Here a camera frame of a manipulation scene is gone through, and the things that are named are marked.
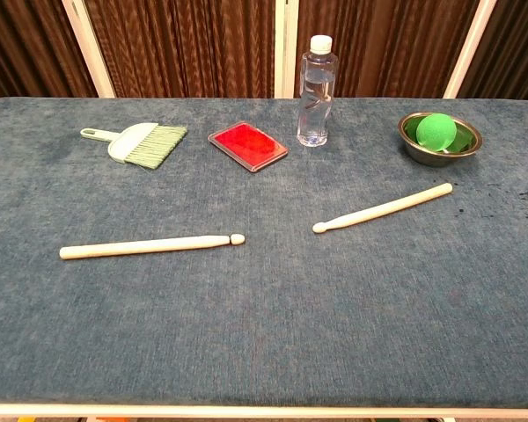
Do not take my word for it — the red ink pad case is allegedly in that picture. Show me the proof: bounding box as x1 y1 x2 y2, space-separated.
207 121 290 174

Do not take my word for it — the brown pleated curtain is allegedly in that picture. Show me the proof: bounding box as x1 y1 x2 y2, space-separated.
0 0 528 106

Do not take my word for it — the mint green hand brush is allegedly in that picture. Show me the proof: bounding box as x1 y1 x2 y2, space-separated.
79 122 189 171

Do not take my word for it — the stainless steel bowl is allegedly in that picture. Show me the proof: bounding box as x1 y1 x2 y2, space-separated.
397 111 484 168

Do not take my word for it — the clear plastic water bottle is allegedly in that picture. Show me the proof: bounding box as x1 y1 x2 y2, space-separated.
296 35 339 149

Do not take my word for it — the white metal frame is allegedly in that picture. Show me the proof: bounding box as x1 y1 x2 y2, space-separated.
61 0 498 100

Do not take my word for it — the pale wooden drumstick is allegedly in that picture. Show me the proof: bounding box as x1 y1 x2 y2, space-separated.
59 233 246 261
312 182 454 235

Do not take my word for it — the blue fabric table cover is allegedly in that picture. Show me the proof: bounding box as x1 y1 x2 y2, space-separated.
0 96 528 408

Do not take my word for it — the green foam ball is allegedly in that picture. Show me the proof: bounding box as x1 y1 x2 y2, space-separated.
415 113 458 153

